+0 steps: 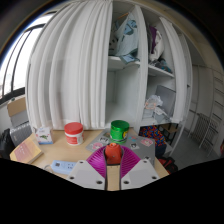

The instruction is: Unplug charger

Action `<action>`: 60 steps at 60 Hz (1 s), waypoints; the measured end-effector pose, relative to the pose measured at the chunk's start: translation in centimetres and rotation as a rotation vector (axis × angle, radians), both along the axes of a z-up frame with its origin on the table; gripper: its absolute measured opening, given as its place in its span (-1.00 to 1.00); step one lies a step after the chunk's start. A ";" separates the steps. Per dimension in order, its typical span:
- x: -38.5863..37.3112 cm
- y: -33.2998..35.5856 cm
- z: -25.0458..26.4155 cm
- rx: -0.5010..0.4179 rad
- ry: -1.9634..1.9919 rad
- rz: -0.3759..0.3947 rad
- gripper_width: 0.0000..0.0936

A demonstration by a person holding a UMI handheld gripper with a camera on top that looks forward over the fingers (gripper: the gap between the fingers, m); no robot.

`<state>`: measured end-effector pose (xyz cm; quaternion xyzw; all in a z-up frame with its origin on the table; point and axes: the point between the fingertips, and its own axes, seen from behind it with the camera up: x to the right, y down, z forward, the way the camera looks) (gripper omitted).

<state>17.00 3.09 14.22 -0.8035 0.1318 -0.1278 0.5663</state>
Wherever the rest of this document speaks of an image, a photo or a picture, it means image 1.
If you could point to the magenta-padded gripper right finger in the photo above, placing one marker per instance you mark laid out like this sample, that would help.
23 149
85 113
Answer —
138 175

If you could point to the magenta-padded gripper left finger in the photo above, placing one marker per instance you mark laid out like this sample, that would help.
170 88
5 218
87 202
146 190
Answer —
86 175

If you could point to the silver laptop with stickers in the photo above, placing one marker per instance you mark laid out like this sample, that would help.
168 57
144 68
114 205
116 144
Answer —
145 150

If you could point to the colourful patterned bag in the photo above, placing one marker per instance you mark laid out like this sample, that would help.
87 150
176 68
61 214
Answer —
153 136

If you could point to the white jar with red lid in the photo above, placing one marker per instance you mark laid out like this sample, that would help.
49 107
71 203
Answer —
73 135

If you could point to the green metal can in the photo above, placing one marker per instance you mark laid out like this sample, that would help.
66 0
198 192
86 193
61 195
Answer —
119 131

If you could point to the small wooden stool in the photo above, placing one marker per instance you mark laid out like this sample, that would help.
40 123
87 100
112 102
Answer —
170 130

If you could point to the small white printed box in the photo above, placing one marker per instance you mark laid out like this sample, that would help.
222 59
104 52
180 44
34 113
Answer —
43 136

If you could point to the yellow book with pink cover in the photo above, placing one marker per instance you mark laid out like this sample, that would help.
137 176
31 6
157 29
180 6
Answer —
26 151

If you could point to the grey ribbed suitcase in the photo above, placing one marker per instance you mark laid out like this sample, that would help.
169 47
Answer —
20 133

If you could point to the white metal rack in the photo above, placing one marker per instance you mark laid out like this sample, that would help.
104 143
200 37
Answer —
205 131

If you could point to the white shelf unit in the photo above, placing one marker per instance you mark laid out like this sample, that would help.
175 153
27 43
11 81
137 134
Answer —
128 93

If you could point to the black bag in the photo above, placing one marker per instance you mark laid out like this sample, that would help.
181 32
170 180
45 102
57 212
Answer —
6 143

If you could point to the brown cardboard box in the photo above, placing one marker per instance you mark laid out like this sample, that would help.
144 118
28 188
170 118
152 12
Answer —
16 108

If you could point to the white curtain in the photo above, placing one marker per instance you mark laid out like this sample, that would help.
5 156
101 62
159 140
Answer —
70 66

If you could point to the dark-framed window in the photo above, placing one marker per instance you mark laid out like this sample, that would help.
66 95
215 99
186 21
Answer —
15 63

